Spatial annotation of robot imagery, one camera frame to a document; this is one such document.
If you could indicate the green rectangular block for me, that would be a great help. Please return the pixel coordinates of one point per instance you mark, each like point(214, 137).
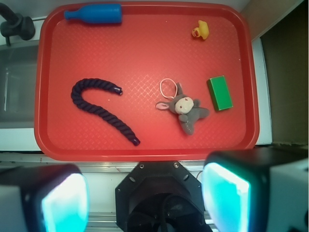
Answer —
point(220, 94)

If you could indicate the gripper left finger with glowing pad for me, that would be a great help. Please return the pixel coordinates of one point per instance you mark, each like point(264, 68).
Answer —
point(52, 198)

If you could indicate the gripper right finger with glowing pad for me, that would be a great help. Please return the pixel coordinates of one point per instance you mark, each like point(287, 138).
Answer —
point(264, 189)

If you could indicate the metal sink basin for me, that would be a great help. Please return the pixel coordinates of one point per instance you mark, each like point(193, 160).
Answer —
point(17, 86)

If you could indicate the red plastic tray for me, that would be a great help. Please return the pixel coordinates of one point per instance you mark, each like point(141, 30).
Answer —
point(153, 42)

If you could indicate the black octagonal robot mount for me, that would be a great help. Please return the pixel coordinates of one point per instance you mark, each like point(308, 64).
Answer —
point(161, 196)

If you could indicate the blue plastic bottle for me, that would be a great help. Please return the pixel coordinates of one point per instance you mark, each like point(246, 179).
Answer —
point(97, 14)

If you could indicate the yellow rubber duck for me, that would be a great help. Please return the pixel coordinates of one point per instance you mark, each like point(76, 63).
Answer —
point(202, 31)

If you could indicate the grey plush donkey keychain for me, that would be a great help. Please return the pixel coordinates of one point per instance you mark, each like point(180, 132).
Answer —
point(187, 109)

